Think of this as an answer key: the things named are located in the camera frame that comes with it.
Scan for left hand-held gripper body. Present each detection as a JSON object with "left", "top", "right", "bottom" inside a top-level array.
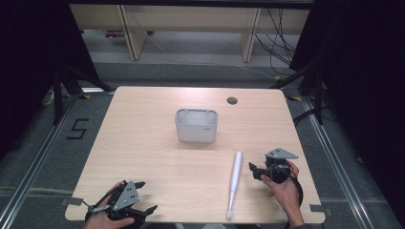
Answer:
[{"left": 86, "top": 179, "right": 145, "bottom": 225}]

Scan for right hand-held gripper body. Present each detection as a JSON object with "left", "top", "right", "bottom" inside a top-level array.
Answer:
[{"left": 263, "top": 147, "right": 300, "bottom": 185}]

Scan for person's right hand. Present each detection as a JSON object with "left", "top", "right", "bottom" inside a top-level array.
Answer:
[{"left": 260, "top": 159, "right": 302, "bottom": 214}]

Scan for person's left hand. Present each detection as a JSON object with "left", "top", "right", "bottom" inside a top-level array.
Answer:
[{"left": 83, "top": 181, "right": 136, "bottom": 229}]

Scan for white electric toothbrush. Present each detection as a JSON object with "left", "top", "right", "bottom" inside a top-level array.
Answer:
[{"left": 225, "top": 151, "right": 244, "bottom": 220}]

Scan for grey tape piece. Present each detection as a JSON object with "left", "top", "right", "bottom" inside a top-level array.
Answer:
[
  {"left": 309, "top": 203, "right": 334, "bottom": 218},
  {"left": 60, "top": 197, "right": 84, "bottom": 207}
]

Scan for white plastic container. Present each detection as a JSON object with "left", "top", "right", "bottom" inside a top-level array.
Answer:
[{"left": 174, "top": 108, "right": 220, "bottom": 144}]

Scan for black metal stand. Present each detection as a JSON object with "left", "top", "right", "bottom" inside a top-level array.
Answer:
[
  {"left": 52, "top": 62, "right": 117, "bottom": 126},
  {"left": 269, "top": 61, "right": 325, "bottom": 126}
]

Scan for black curtain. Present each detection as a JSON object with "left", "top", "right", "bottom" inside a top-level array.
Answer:
[
  {"left": 288, "top": 0, "right": 405, "bottom": 220},
  {"left": 0, "top": 0, "right": 100, "bottom": 161}
]

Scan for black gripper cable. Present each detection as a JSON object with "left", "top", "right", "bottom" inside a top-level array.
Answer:
[{"left": 288, "top": 175, "right": 304, "bottom": 209}]

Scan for metal floor rail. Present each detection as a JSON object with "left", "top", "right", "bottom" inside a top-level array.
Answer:
[
  {"left": 301, "top": 95, "right": 374, "bottom": 229},
  {"left": 0, "top": 92, "right": 81, "bottom": 229}
]

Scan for bundle of black cables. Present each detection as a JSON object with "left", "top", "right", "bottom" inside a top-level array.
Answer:
[{"left": 253, "top": 8, "right": 298, "bottom": 76}]

